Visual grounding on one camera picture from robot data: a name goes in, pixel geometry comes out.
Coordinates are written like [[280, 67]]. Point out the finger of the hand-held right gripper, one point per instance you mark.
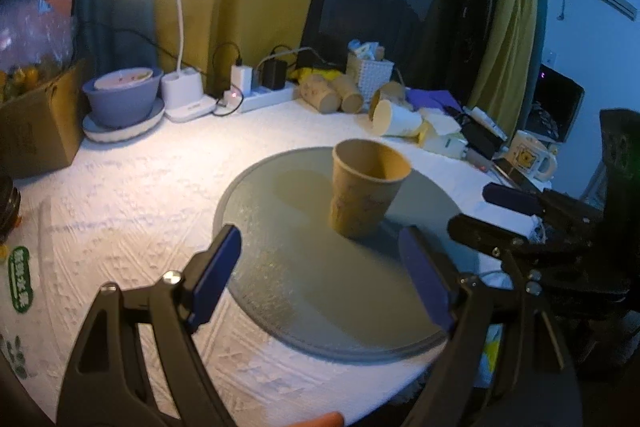
[[507, 198], [480, 232]]

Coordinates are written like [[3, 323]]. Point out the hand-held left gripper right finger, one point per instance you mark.
[[425, 279]]

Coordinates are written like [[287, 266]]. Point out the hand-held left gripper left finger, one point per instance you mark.
[[215, 277]]

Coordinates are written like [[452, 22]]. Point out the brown paper cup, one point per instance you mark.
[[320, 94], [392, 91], [350, 97], [360, 207]]

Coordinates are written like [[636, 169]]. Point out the white paper cup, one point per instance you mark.
[[395, 119]]

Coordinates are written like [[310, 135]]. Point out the person's left hand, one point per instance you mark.
[[322, 420]]

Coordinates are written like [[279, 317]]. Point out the white mug with yellow print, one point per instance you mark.
[[527, 156]]

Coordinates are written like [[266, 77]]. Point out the black device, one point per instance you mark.
[[482, 137]]

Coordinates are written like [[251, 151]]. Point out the round glass turntable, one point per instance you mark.
[[280, 227]]

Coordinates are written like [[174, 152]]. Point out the pale yellow box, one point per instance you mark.
[[445, 144]]

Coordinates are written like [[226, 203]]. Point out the white tissue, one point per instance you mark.
[[442, 122]]

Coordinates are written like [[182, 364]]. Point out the white textured tablecloth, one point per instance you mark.
[[130, 197]]

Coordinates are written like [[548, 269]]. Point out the purple glove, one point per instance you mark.
[[435, 98]]

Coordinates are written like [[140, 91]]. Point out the yellow curtain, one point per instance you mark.
[[515, 32]]

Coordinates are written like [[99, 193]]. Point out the white plate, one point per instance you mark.
[[125, 133]]

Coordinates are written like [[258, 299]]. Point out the white wicker basket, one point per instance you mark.
[[372, 77]]

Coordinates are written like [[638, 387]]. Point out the white power strip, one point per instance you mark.
[[265, 98]]

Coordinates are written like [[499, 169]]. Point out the clear bag with green print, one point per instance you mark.
[[20, 277]]

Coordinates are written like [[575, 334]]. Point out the dark curtain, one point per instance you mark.
[[470, 7]]

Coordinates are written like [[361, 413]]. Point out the blue-grey bowl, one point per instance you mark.
[[120, 104]]

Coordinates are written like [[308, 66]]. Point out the white charger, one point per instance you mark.
[[242, 78]]

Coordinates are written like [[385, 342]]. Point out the packets in basket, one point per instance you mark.
[[365, 51]]

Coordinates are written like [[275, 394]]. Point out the black charger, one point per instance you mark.
[[275, 74]]

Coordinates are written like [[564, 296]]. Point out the white dish in bowl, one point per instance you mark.
[[122, 78]]

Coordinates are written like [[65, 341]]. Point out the dark round jar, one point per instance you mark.
[[7, 207]]

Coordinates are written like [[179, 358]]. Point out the dark armchair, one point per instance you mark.
[[370, 27]]

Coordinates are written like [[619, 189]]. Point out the yellow cloth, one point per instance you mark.
[[320, 73]]

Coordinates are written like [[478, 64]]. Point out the cardboard box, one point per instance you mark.
[[40, 132]]

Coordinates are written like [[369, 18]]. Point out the yellow fruits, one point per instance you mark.
[[22, 79]]

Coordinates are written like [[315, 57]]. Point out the clear plastic bag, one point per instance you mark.
[[35, 32]]

